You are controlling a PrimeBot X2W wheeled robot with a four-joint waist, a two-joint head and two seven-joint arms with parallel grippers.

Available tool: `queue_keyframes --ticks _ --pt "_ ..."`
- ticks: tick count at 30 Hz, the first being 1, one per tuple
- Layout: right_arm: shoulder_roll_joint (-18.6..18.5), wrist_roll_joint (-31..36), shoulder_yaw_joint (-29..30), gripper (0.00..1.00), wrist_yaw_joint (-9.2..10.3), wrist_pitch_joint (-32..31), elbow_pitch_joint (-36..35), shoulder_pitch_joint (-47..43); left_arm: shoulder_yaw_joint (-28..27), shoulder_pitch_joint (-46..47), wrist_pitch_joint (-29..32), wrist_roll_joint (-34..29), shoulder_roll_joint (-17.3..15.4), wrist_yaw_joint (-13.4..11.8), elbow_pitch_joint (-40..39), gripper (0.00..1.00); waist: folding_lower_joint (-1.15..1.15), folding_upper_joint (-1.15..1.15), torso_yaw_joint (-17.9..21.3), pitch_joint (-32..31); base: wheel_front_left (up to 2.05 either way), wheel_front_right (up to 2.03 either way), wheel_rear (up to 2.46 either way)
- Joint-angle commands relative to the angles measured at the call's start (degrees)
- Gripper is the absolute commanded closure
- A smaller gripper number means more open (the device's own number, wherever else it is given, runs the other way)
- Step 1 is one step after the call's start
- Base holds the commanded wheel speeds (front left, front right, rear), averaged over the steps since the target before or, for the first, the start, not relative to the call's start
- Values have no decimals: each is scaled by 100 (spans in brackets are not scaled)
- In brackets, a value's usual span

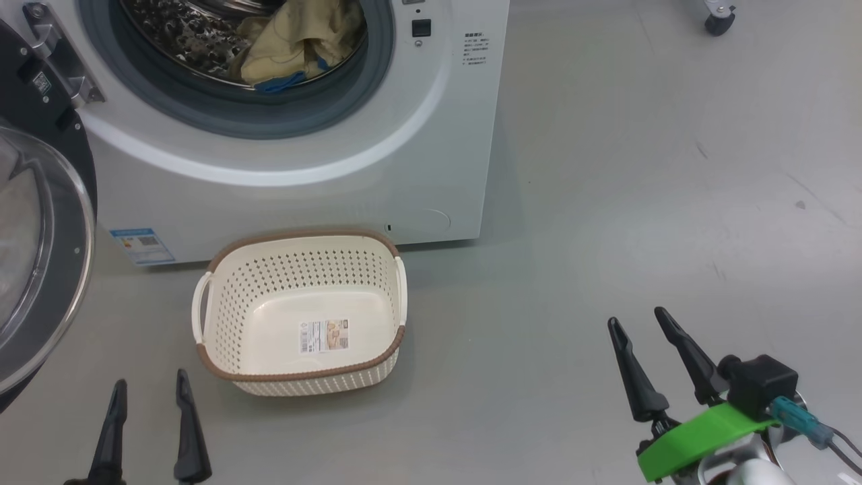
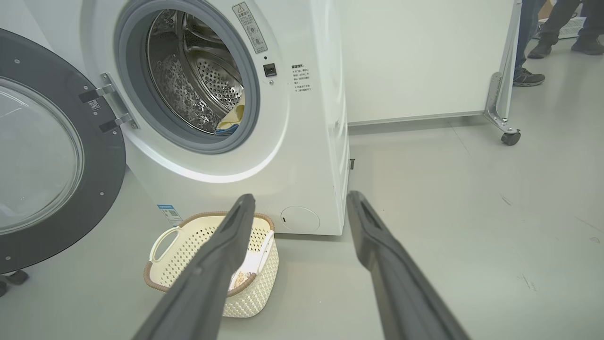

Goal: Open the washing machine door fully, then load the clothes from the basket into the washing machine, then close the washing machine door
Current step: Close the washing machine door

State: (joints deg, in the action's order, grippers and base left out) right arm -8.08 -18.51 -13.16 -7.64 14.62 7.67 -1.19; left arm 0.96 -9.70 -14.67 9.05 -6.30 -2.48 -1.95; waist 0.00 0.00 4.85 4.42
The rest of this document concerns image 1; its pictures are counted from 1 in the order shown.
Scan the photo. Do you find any pale yellow garment blue trim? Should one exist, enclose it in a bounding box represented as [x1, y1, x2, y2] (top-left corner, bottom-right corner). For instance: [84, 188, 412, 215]
[239, 17, 324, 93]

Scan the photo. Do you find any white front-load washing machine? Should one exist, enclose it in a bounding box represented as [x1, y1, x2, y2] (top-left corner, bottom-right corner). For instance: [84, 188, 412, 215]
[0, 0, 510, 267]

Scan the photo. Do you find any grey partition leg with caster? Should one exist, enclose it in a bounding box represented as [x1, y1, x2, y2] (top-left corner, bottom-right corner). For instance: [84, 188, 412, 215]
[700, 0, 737, 37]

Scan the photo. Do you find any cream perforated laundry basket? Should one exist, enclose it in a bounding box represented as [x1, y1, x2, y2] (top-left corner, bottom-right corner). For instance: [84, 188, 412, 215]
[191, 229, 408, 397]

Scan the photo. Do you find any round black glass washer door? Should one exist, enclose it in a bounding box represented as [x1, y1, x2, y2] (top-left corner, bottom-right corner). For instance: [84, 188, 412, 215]
[0, 19, 98, 413]

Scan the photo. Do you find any small printed text label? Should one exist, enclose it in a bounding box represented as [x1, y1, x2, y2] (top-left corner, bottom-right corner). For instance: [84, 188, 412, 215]
[463, 32, 490, 66]

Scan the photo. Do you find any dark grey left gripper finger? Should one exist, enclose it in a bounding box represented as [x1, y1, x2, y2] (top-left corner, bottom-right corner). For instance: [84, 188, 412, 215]
[88, 379, 129, 485]
[174, 368, 213, 484]

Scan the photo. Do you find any blue energy label sticker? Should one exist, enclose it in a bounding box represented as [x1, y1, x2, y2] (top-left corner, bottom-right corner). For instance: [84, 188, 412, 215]
[109, 228, 176, 265]

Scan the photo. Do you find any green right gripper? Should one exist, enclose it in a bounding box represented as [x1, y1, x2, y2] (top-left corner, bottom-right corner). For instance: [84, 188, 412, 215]
[607, 306, 781, 483]

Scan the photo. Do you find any black cable with teal connector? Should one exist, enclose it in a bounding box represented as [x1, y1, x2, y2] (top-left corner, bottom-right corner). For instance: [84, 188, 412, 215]
[768, 396, 862, 476]

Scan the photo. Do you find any silver metal door hinge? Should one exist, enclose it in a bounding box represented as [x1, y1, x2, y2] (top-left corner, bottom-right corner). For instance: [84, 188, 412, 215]
[22, 2, 105, 108]

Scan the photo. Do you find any white product sticker in basket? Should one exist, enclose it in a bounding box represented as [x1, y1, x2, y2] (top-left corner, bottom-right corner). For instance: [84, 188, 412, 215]
[299, 319, 350, 355]

